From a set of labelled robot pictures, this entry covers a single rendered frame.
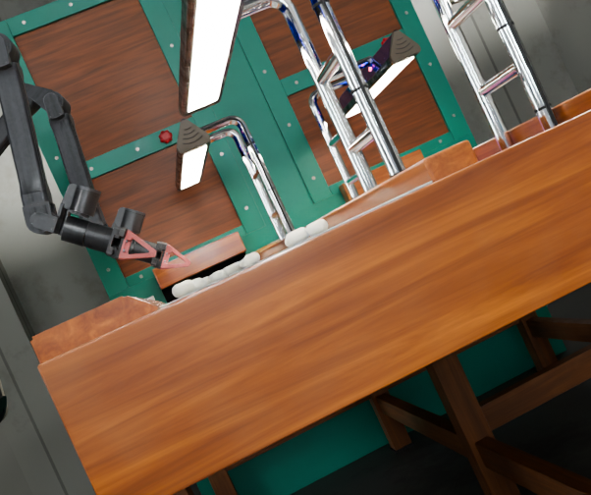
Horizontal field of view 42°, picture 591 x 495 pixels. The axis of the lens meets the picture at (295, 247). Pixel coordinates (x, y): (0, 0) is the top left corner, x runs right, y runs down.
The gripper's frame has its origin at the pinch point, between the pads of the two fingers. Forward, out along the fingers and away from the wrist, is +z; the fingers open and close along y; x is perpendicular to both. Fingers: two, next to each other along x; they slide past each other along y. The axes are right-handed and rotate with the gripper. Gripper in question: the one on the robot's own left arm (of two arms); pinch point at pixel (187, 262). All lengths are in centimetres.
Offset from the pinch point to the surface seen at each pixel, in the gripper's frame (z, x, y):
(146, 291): -9.3, 9.9, 43.2
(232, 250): 13.3, -9.7, 37.0
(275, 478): 48, 58, 46
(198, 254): 3.4, -5.5, 37.1
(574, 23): 166, -189, 165
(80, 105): -47, -42, 45
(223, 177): 4, -33, 43
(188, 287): -1, 9, -107
